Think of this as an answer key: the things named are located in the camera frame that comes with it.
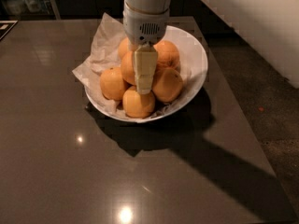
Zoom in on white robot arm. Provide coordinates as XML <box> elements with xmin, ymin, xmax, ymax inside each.
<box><xmin>123</xmin><ymin>0</ymin><xmax>299</xmax><ymax>89</ymax></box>

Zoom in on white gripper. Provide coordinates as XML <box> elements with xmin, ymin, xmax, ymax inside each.
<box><xmin>123</xmin><ymin>4</ymin><xmax>169</xmax><ymax>94</ymax></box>

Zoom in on clear containers in background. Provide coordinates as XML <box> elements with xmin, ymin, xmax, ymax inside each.
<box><xmin>0</xmin><ymin>0</ymin><xmax>53</xmax><ymax>16</ymax></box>

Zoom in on white crumpled paper liner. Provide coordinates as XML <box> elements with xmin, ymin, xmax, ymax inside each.
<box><xmin>73</xmin><ymin>14</ymin><xmax>180</xmax><ymax>115</ymax></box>

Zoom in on top centre orange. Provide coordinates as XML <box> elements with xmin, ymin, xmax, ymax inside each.
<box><xmin>121</xmin><ymin>51</ymin><xmax>135</xmax><ymax>85</ymax></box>

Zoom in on orange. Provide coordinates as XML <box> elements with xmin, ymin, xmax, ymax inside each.
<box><xmin>100</xmin><ymin>67</ymin><xmax>129</xmax><ymax>101</ymax></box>
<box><xmin>122</xmin><ymin>86</ymin><xmax>155</xmax><ymax>119</ymax></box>
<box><xmin>118</xmin><ymin>37</ymin><xmax>137</xmax><ymax>59</ymax></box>
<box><xmin>121</xmin><ymin>51</ymin><xmax>135</xmax><ymax>85</ymax></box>
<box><xmin>152</xmin><ymin>68</ymin><xmax>183</xmax><ymax>103</ymax></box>
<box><xmin>154</xmin><ymin>40</ymin><xmax>179</xmax><ymax>70</ymax></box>

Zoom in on back right orange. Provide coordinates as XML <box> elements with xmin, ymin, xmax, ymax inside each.
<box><xmin>154</xmin><ymin>40</ymin><xmax>179</xmax><ymax>70</ymax></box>

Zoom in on front orange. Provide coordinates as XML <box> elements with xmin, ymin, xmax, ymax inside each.
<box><xmin>122</xmin><ymin>86</ymin><xmax>155</xmax><ymax>119</ymax></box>

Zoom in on white ceramic bowl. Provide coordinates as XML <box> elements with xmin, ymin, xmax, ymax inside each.
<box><xmin>84</xmin><ymin>26</ymin><xmax>208</xmax><ymax>123</ymax></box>

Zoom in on back left orange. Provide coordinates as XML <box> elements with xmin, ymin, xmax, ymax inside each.
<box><xmin>118</xmin><ymin>37</ymin><xmax>137</xmax><ymax>59</ymax></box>

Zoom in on black white object table corner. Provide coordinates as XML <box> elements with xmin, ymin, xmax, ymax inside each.
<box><xmin>0</xmin><ymin>21</ymin><xmax>18</xmax><ymax>40</ymax></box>

